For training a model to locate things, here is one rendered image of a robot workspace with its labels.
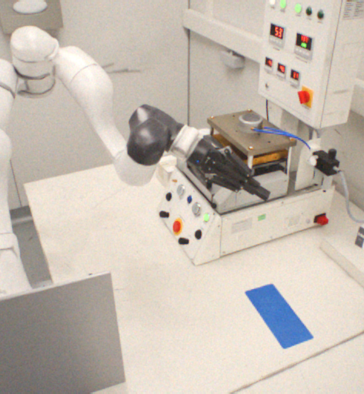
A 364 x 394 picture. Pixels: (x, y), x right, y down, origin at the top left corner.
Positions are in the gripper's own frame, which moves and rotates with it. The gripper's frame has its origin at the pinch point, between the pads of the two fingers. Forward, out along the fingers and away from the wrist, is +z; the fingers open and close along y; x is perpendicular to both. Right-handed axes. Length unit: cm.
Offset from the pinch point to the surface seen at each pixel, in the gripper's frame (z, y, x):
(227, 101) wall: -21, 49, -130
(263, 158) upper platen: -0.6, 4.3, -23.1
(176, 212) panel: -14.2, 37.2, -15.9
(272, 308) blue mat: 23.5, 24.5, 10.8
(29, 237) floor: -81, 165, -64
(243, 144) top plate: -8.6, 1.7, -19.2
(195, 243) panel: -4.2, 33.2, -3.8
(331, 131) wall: 22, 5, -71
